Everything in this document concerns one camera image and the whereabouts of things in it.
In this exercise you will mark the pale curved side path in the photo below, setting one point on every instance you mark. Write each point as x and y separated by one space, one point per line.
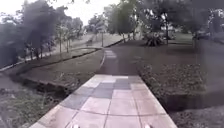
80 49

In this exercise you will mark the pink and grey slab path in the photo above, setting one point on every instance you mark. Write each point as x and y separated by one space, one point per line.
113 103

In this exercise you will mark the grass lawn with leaves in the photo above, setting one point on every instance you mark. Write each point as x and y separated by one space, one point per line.
70 70
173 70

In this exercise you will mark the spiky bush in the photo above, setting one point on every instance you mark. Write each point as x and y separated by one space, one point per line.
153 40

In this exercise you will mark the group of trees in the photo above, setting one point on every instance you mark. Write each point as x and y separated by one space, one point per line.
126 16

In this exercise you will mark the robot's own part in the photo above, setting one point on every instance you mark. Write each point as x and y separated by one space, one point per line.
75 126
147 126

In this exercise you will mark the row of trees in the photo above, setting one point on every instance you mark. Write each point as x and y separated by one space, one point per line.
33 30

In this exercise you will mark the dark drainage ditch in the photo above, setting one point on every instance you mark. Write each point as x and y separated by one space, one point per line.
190 101

